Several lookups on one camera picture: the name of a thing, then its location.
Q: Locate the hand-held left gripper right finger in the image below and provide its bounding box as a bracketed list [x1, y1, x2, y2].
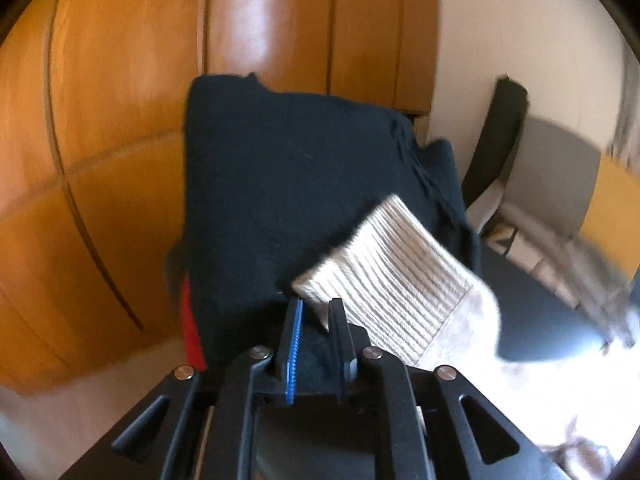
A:
[327, 297, 571, 480]

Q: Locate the wooden wardrobe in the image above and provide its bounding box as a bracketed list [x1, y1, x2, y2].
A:
[0, 0, 441, 396]

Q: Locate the red cloth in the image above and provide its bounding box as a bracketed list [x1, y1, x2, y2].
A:
[179, 275, 208, 371]

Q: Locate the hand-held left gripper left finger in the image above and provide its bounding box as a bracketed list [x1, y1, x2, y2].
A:
[60, 297, 306, 480]

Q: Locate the dark navy garment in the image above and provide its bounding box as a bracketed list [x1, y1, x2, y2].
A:
[177, 72, 483, 396]

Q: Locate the grey and yellow cushion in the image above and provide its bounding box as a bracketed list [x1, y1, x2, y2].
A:
[500, 115, 640, 246]

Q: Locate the beige knit sweater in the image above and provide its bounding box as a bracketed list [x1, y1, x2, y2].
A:
[291, 194, 621, 480]

